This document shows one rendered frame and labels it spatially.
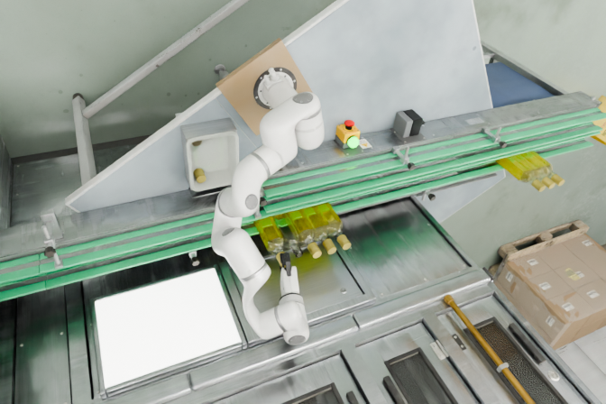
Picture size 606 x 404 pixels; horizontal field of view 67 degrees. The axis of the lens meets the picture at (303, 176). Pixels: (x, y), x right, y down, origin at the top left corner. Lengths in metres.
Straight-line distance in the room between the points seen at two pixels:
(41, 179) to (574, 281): 4.82
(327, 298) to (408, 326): 0.29
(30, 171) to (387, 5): 1.65
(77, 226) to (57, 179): 0.60
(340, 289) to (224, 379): 0.49
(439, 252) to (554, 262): 3.70
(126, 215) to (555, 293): 4.39
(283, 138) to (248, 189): 0.17
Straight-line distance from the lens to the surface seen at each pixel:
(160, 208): 1.68
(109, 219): 1.68
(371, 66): 1.77
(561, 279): 5.46
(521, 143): 2.33
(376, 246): 1.89
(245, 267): 1.25
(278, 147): 1.26
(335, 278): 1.70
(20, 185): 2.28
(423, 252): 1.92
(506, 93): 2.56
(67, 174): 2.27
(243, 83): 1.54
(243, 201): 1.20
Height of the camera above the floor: 2.06
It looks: 44 degrees down
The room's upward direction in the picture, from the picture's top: 146 degrees clockwise
